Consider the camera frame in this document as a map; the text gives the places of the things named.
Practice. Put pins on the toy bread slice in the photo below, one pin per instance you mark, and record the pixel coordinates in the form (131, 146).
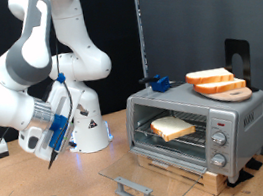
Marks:
(221, 87)
(209, 76)
(172, 127)

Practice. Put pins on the grey backdrop curtain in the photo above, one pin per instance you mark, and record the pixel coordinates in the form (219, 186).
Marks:
(207, 4)

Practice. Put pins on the small wooden serving board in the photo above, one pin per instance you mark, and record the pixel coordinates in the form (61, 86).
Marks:
(236, 95)

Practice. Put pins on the silver toaster oven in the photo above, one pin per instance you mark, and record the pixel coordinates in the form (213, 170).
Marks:
(241, 106)

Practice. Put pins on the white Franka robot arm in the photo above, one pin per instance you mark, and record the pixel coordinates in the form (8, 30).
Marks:
(76, 53)

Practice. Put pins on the blue printed spatula grip block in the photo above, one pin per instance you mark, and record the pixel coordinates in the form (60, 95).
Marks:
(161, 85)

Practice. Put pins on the black metal bookend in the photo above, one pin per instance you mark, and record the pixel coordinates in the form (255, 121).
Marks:
(231, 47)

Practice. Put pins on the black foam pad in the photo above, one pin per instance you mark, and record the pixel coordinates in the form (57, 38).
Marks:
(242, 177)
(255, 164)

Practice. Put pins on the wooden slatted riser block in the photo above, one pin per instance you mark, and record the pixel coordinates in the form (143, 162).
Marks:
(216, 181)

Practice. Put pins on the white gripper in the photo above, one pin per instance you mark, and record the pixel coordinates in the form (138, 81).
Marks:
(70, 98)

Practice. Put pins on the silver oven knob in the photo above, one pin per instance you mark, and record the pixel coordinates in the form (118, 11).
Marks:
(218, 160)
(218, 138)

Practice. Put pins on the black backdrop curtain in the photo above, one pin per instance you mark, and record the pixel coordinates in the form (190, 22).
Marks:
(120, 29)

